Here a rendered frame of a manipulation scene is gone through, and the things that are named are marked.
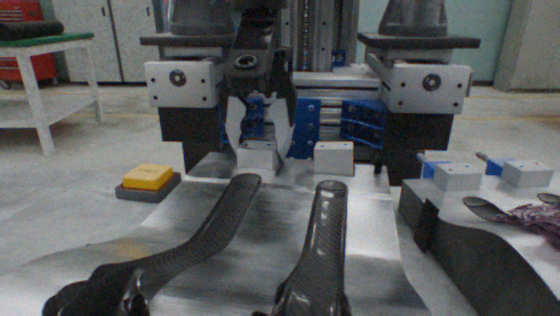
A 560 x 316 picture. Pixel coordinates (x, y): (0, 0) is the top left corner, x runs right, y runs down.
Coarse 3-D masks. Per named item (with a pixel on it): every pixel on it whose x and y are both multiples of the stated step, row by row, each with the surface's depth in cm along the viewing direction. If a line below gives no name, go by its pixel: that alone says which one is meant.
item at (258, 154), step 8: (272, 136) 58; (240, 144) 48; (248, 144) 48; (256, 144) 48; (264, 144) 48; (272, 144) 48; (240, 152) 47; (248, 152) 47; (256, 152) 47; (264, 152) 46; (272, 152) 46; (240, 160) 48; (248, 160) 47; (256, 160) 47; (264, 160) 47; (272, 160) 47; (256, 168) 48; (264, 168) 47; (272, 168) 47
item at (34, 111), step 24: (0, 24) 241; (24, 24) 265; (48, 24) 301; (0, 48) 251; (24, 48) 252; (48, 48) 279; (72, 48) 314; (24, 72) 260; (96, 96) 364; (0, 120) 289; (24, 120) 289; (48, 120) 290; (48, 144) 283
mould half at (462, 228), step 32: (416, 192) 48; (448, 192) 48; (480, 192) 48; (512, 192) 48; (544, 192) 48; (416, 224) 48; (448, 224) 40; (480, 224) 38; (512, 224) 36; (448, 256) 41; (480, 256) 35; (512, 256) 31; (544, 256) 29; (480, 288) 35; (512, 288) 31; (544, 288) 27
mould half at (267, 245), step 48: (192, 192) 42; (288, 192) 42; (384, 192) 41; (144, 240) 32; (240, 240) 34; (288, 240) 34; (384, 240) 34; (0, 288) 21; (48, 288) 21; (192, 288) 21; (240, 288) 21; (384, 288) 24
